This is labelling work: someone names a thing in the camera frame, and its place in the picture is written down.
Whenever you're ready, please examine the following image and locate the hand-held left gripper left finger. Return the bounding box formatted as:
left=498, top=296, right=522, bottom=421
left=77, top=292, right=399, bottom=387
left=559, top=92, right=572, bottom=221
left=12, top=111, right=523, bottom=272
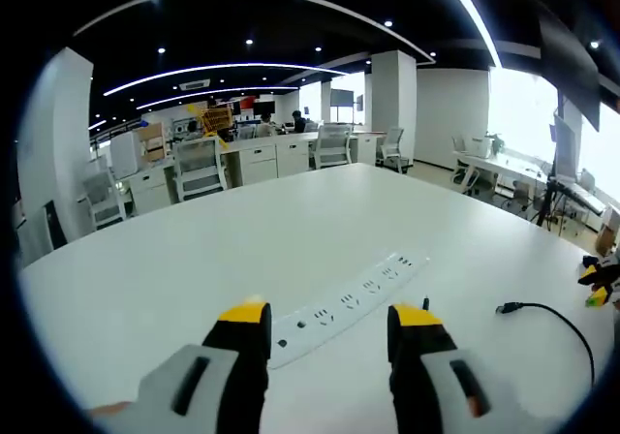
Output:
left=104, top=297, right=273, bottom=434

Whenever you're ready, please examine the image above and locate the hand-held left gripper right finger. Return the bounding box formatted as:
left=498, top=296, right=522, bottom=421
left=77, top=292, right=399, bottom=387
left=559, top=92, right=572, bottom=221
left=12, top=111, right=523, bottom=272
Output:
left=386, top=301, right=548, bottom=434

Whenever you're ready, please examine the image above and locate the black data cable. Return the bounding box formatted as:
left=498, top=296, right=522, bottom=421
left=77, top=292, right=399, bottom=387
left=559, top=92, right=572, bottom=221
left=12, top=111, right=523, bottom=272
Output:
left=421, top=295, right=596, bottom=388

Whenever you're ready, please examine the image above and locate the white power strip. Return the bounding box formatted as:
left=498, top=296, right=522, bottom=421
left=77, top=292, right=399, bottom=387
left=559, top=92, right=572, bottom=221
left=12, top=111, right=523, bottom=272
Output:
left=268, top=249, right=431, bottom=370

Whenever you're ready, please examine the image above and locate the person's left hand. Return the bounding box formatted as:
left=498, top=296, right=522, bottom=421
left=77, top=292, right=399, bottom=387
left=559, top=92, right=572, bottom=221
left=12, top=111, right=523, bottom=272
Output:
left=89, top=401, right=133, bottom=419

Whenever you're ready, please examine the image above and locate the small cardboard box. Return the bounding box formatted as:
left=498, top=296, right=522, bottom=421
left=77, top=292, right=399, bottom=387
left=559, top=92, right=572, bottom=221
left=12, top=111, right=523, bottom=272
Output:
left=594, top=204, right=620, bottom=257

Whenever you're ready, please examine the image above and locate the black tripod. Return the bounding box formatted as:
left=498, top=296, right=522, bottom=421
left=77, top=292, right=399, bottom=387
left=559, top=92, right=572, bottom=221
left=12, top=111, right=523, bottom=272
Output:
left=530, top=94, right=571, bottom=234

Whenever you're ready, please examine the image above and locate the grey screen on tripod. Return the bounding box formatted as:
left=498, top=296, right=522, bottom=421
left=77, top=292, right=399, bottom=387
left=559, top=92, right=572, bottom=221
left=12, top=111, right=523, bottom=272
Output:
left=551, top=112, right=581, bottom=184

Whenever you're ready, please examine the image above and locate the white table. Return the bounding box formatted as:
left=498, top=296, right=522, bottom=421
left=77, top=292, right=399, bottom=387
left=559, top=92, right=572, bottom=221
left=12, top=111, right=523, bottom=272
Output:
left=18, top=162, right=619, bottom=434

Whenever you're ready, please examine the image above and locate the white window desk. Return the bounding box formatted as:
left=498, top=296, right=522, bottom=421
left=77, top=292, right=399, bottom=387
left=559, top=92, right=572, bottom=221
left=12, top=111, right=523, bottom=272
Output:
left=451, top=149, right=556, bottom=201

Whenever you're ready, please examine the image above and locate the white printer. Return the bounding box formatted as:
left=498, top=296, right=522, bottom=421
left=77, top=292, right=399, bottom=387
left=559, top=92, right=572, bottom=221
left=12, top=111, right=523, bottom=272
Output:
left=470, top=137, right=496, bottom=160

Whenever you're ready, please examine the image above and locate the white mesh office chair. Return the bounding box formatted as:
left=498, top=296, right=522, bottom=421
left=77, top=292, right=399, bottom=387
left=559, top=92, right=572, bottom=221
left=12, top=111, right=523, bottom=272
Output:
left=82, top=169, right=128, bottom=231
left=311, top=123, right=354, bottom=170
left=379, top=127, right=414, bottom=174
left=171, top=136, right=230, bottom=203
left=449, top=136, right=480, bottom=194

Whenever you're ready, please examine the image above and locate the large black hanging panel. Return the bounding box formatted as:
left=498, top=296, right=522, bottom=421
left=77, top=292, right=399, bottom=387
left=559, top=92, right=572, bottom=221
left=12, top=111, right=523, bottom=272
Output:
left=536, top=5, right=603, bottom=133

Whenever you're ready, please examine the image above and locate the long white desk with drawers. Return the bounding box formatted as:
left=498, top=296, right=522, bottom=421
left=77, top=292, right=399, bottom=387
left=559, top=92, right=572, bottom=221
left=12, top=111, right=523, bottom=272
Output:
left=126, top=131, right=388, bottom=215

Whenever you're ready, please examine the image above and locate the white box appliance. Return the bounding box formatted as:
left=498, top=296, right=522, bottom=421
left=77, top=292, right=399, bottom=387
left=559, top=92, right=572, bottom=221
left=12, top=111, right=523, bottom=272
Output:
left=108, top=131, right=144, bottom=180

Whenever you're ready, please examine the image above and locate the brown cardboard box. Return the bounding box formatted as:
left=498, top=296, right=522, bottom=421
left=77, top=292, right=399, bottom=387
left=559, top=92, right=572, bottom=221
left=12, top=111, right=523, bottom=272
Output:
left=137, top=122, right=170, bottom=164

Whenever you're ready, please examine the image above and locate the black monitor on stand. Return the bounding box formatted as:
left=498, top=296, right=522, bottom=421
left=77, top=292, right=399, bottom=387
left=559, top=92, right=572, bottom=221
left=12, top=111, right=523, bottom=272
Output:
left=329, top=88, right=356, bottom=124

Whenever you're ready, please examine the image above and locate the yellow wire cart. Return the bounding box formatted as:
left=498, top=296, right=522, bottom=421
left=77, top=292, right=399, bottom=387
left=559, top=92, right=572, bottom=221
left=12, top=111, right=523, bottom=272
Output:
left=192, top=106, right=234, bottom=145

